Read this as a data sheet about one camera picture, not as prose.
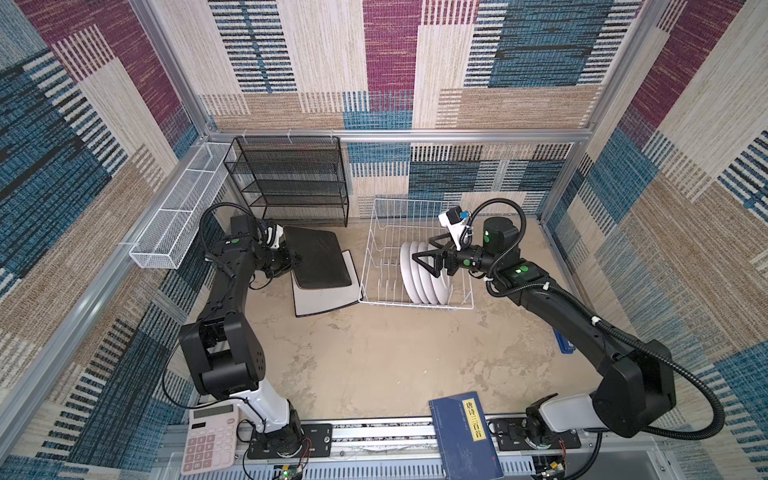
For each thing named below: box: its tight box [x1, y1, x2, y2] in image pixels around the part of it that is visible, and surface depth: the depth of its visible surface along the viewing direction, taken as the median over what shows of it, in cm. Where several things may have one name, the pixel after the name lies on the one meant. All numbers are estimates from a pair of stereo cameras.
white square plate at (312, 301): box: [290, 249, 363, 318], surface depth 97 cm
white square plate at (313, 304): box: [293, 294, 363, 317], surface depth 96 cm
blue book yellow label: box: [428, 391, 504, 480], surface depth 74 cm
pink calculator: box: [181, 402, 239, 476], surface depth 74 cm
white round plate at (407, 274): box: [400, 242, 420, 304], surface depth 87 cm
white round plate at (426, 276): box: [418, 242, 439, 304], surface depth 87 cm
